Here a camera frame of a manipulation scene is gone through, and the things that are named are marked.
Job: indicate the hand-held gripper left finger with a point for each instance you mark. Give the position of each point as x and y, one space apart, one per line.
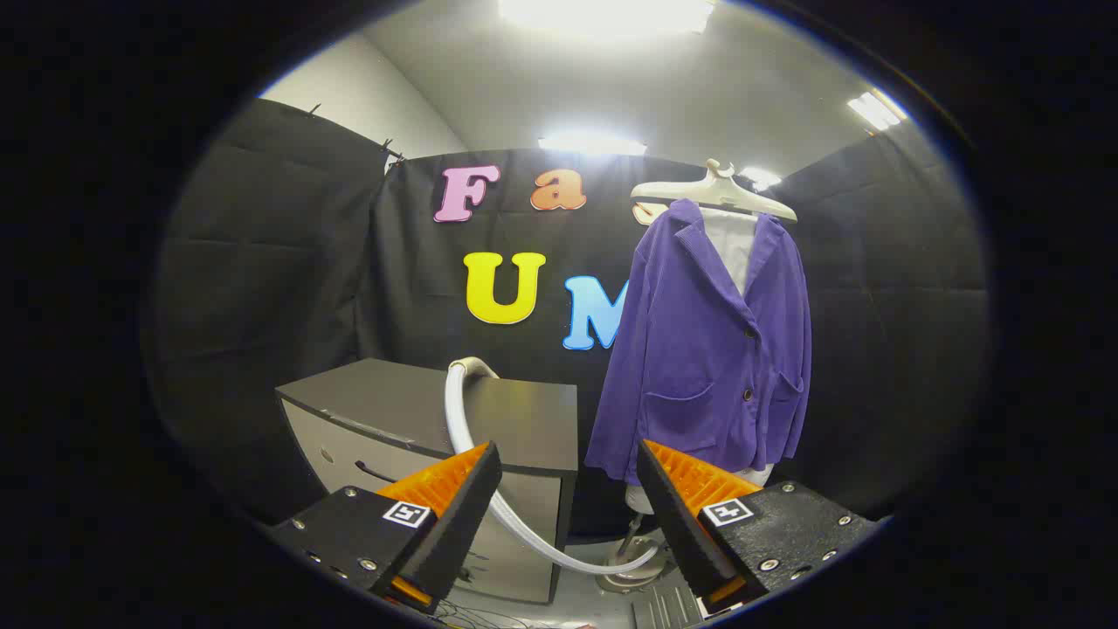
467 515

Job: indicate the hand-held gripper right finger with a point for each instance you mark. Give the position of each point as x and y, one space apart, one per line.
668 515

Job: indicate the metal garment stand base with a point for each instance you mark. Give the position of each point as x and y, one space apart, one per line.
629 578

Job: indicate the white padded garment form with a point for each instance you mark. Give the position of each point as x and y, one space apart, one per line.
734 249

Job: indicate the white plastic clothes hanger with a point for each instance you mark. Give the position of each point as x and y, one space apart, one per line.
699 190

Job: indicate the grey ribbed floor panel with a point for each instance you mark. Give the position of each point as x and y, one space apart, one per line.
664 604

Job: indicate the grey drawer cabinet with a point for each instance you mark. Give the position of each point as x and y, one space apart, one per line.
524 419

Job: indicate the black backdrop cloth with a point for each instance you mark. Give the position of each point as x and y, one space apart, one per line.
262 306

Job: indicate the small ceiling light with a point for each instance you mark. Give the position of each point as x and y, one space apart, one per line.
760 178

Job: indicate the long ceiling light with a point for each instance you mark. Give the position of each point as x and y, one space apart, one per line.
592 143

